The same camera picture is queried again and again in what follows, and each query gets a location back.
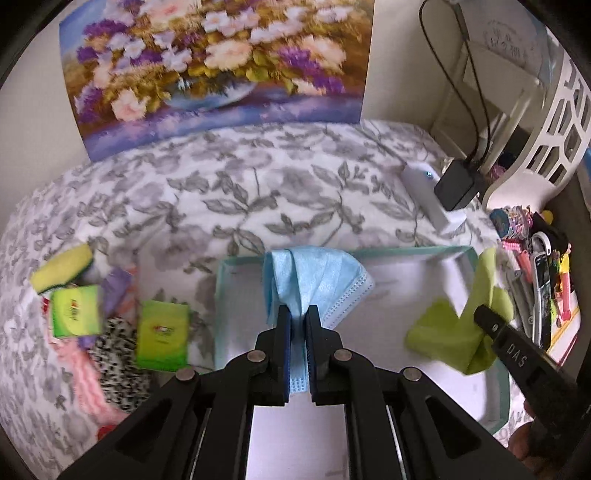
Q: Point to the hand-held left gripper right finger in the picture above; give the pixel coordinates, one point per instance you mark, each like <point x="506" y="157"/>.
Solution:
<point x="310" y="344"/>

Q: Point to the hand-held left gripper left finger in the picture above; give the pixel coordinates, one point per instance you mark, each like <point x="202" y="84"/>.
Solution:
<point x="285" y="344"/>

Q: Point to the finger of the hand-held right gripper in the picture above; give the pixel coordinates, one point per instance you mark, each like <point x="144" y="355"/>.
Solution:
<point x="517" y="355"/>

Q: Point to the blue face mask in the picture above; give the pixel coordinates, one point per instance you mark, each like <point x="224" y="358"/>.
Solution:
<point x="314" y="277"/>

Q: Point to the green cloth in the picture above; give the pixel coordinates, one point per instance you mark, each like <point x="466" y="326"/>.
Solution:
<point x="443" y="337"/>

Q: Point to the pink fluffy cloth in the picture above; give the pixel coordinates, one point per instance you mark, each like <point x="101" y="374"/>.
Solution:
<point x="87" y="383"/>

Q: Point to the person's right hand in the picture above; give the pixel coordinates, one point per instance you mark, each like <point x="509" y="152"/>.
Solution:
<point x="519" y="445"/>

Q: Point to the black and silver phone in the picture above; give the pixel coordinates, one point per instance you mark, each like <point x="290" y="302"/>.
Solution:
<point x="544" y="295"/>

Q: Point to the green tissue packet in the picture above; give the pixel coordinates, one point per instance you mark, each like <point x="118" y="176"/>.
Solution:
<point x="76" y="311"/>
<point x="161" y="334"/>

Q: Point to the colourful sticker pack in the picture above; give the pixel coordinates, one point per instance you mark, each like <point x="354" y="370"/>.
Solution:
<point x="510" y="222"/>

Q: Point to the grey floral blanket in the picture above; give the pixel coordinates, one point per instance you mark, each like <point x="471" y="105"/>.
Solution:
<point x="221" y="194"/>

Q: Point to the leopard print cloth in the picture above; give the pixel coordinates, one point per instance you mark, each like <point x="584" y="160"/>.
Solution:
<point x="122" y="374"/>

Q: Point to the purple cartoon packet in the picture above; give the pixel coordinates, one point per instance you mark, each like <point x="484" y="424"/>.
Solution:
<point x="117" y="284"/>

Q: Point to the black power adapter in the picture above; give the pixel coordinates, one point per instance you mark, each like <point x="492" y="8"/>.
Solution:
<point x="457" y="184"/>

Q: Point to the white power strip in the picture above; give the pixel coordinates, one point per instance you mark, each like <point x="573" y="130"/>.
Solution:
<point x="427" y="196"/>

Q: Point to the white lattice chair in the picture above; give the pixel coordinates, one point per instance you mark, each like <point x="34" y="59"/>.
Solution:
<point x="551" y="138"/>

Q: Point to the yellow sponge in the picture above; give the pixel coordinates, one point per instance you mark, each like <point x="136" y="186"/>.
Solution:
<point x="60" y="270"/>

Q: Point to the flower painting poster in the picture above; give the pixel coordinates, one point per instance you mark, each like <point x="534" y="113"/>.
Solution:
<point x="217" y="64"/>

